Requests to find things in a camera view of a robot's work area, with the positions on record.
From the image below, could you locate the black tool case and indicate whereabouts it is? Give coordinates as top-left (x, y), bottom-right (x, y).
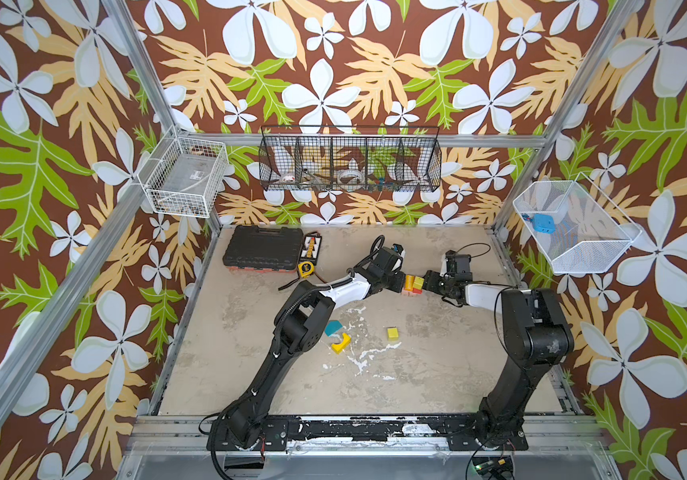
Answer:
top-left (223, 226), bottom-right (305, 271)

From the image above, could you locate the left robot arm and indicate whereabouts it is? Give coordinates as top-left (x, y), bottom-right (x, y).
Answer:
top-left (208, 236), bottom-right (405, 451)

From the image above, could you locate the yellow tape measure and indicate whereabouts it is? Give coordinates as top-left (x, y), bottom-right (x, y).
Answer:
top-left (298, 261), bottom-right (316, 279)

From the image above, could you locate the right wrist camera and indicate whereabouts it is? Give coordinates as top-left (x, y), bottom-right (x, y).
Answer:
top-left (443, 250), bottom-right (473, 282)

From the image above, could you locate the red black cable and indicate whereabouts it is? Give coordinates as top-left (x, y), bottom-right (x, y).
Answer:
top-left (276, 268), bottom-right (333, 293)

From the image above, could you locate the teal wood block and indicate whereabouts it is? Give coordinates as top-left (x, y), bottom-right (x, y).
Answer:
top-left (325, 320), bottom-right (343, 337)

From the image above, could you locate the blue object in basket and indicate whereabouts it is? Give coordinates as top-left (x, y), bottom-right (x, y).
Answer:
top-left (529, 213), bottom-right (557, 235)

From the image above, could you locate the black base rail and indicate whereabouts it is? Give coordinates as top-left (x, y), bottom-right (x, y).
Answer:
top-left (206, 415), bottom-right (529, 452)

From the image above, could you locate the black wire basket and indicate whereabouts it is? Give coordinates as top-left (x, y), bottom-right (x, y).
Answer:
top-left (258, 125), bottom-right (443, 192)

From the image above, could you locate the yellow-green cube block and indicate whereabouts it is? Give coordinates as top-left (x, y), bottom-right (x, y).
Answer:
top-left (413, 277), bottom-right (425, 291)

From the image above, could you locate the white mesh basket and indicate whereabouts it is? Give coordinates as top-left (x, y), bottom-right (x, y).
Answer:
top-left (513, 174), bottom-right (641, 275)

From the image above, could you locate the electronics board with led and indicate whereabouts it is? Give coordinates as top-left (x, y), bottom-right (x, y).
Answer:
top-left (465, 456), bottom-right (515, 480)

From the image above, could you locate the white wire basket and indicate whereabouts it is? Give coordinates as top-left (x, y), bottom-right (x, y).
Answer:
top-left (138, 127), bottom-right (231, 219)

